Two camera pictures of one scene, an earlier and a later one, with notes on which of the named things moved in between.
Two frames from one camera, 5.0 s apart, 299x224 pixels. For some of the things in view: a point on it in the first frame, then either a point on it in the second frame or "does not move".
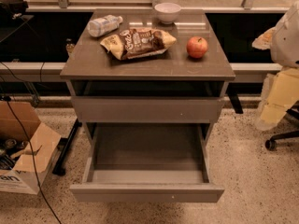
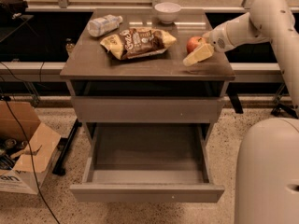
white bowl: [166, 11] does not move
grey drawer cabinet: [126, 67] does not move
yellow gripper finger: [264, 40] -> [206, 35]
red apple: [196, 47] does not move
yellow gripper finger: [279, 93] -> [198, 54]
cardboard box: [17, 171] does not move
